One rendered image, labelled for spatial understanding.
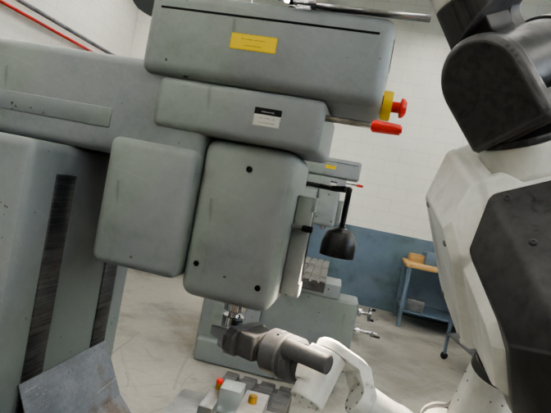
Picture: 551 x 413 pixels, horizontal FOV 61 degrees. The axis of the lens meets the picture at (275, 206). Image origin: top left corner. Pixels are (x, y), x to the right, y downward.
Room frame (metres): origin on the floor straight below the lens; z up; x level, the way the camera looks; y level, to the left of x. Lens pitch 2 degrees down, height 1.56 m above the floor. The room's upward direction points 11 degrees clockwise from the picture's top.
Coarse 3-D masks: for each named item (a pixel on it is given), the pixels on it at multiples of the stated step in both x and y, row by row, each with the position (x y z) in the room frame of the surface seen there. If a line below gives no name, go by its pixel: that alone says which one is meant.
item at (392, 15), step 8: (296, 0) 0.86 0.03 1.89; (304, 0) 0.85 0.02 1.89; (312, 0) 0.85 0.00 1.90; (304, 8) 0.88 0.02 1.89; (312, 8) 0.87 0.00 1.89; (320, 8) 0.87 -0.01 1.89; (328, 8) 0.86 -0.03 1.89; (336, 8) 0.85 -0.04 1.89; (344, 8) 0.85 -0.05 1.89; (352, 8) 0.85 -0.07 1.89; (360, 8) 0.84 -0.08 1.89; (368, 8) 0.84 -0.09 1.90; (376, 16) 0.85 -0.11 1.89; (384, 16) 0.85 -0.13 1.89; (392, 16) 0.84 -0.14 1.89; (400, 16) 0.83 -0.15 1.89; (408, 16) 0.83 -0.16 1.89; (416, 16) 0.82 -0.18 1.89; (424, 16) 0.82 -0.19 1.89
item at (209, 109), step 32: (160, 96) 0.92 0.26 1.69; (192, 96) 0.91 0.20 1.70; (224, 96) 0.90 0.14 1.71; (256, 96) 0.89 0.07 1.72; (288, 96) 0.88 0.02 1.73; (192, 128) 0.91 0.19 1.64; (224, 128) 0.89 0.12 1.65; (256, 128) 0.88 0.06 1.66; (288, 128) 0.87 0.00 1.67; (320, 128) 0.87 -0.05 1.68; (320, 160) 1.01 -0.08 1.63
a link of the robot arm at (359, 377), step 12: (336, 348) 0.86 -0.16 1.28; (348, 360) 0.86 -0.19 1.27; (360, 360) 0.86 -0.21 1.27; (348, 372) 0.90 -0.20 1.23; (360, 372) 0.85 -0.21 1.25; (348, 384) 0.90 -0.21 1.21; (360, 384) 0.88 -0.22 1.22; (372, 384) 0.85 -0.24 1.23; (348, 396) 0.89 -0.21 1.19; (360, 396) 0.85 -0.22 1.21; (372, 396) 0.84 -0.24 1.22; (348, 408) 0.85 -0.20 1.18; (360, 408) 0.83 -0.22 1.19
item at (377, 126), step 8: (328, 120) 0.87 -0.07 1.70; (336, 120) 0.87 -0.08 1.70; (344, 120) 0.87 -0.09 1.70; (352, 120) 0.86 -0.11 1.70; (360, 120) 0.86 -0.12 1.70; (376, 120) 0.85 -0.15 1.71; (368, 128) 0.86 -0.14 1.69; (376, 128) 0.85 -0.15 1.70; (384, 128) 0.85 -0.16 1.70; (392, 128) 0.85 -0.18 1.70; (400, 128) 0.84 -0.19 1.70
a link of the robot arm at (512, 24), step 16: (464, 0) 0.49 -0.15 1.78; (480, 0) 0.48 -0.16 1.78; (496, 0) 0.48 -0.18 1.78; (512, 0) 0.51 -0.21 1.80; (448, 16) 0.51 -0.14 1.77; (464, 16) 0.50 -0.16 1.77; (480, 16) 0.49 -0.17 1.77; (496, 16) 0.51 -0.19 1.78; (512, 16) 0.52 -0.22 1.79; (448, 32) 0.52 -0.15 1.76; (464, 32) 0.50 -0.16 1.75; (480, 32) 0.51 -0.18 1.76; (512, 32) 0.49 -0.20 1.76; (528, 32) 0.49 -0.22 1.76; (544, 32) 0.50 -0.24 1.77; (528, 48) 0.47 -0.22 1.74; (544, 48) 0.48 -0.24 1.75; (544, 64) 0.48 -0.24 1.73; (544, 80) 0.49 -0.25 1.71
